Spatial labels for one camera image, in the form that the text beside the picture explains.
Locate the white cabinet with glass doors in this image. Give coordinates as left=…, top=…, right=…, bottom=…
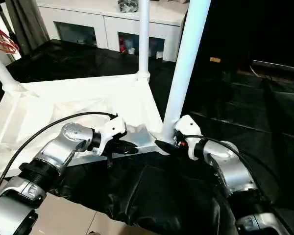
left=37, top=0, right=189, bottom=62

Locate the black horizontal rail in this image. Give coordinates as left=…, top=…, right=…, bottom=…
left=252, top=60, right=294, bottom=74

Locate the dark object on cabinet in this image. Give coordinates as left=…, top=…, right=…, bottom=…
left=118, top=0, right=140, bottom=13

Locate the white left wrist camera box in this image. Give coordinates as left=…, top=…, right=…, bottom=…
left=98, top=116, right=128, bottom=157

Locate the grey curtain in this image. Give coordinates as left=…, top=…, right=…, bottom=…
left=5, top=0, right=50, bottom=52

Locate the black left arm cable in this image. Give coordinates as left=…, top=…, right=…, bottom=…
left=0, top=112, right=118, bottom=197

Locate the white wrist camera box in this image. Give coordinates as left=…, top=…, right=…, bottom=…
left=173, top=115, right=203, bottom=160
left=98, top=116, right=128, bottom=157

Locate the white plastic table top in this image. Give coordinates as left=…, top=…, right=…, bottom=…
left=0, top=72, right=173, bottom=180

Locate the black plastic mat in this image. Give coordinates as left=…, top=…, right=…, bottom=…
left=0, top=39, right=294, bottom=235

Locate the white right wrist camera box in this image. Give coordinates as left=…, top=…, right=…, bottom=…
left=173, top=115, right=203, bottom=160

